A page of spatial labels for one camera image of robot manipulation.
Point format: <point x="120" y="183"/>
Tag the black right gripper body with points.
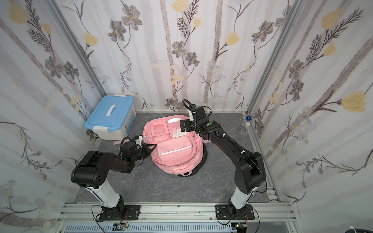
<point x="186" y="125"/>

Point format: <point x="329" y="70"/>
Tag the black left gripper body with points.
<point x="141" y="153"/>

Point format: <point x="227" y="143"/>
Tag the pink school backpack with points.
<point x="178" y="153"/>

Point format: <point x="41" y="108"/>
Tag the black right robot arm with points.
<point x="250" y="170"/>

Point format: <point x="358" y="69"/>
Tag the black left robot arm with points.
<point x="92" y="171"/>

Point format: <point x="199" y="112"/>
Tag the blue lidded storage box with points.
<point x="113" y="117"/>

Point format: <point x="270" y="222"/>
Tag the clear glass flask blue cap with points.
<point x="245" y="124"/>

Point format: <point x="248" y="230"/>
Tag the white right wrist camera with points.
<point x="191" y="118"/>

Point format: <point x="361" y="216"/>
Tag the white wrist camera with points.
<point x="139" y="140"/>
<point x="191" y="118"/>

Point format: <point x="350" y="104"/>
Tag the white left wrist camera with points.
<point x="139" y="140"/>

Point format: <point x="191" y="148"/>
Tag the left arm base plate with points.
<point x="129" y="212"/>

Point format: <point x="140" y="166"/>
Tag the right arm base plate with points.
<point x="229" y="212"/>

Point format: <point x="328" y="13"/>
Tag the white slotted cable duct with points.
<point x="149" y="228"/>

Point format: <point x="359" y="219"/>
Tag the aluminium front rail frame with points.
<point x="269" y="217"/>

